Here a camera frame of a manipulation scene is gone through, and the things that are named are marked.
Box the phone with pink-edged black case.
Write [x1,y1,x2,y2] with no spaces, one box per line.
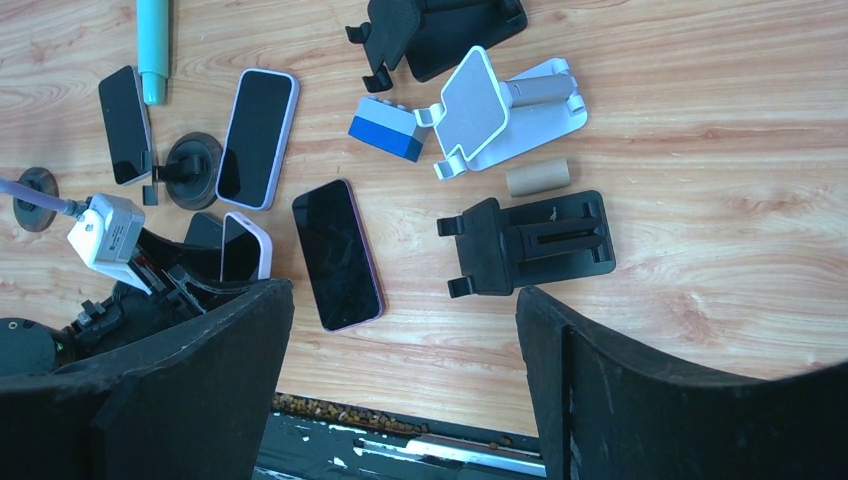
[292,179,384,332]

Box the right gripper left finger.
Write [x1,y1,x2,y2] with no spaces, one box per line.
[1,279,294,479]

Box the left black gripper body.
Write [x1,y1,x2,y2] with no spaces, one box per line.
[62,230,256,358]

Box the phone with white edge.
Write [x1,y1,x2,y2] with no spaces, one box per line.
[98,65,153,185]

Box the phone with lavender case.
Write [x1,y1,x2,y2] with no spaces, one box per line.
[215,68,300,211]

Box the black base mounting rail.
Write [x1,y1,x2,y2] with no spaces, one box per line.
[252,393,547,479]

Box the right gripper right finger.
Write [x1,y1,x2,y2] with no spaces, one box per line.
[516,287,847,479]

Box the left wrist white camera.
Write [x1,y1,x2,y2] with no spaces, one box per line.
[67,193,151,295]

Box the small wooden cylinder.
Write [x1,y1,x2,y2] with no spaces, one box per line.
[506,158,572,198]

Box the white phone stand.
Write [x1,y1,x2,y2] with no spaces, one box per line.
[414,46,588,180]

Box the round black phone stand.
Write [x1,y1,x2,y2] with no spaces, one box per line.
[140,132,223,211]

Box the black clamp phone holder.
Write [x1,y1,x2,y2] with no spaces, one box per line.
[345,0,528,93]

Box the teal toy microphone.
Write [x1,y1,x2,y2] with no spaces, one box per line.
[136,0,171,105]

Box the blue and grey eraser block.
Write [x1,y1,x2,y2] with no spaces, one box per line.
[348,96,428,162]

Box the phone with pink case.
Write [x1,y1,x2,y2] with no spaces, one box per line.
[220,211,273,282]

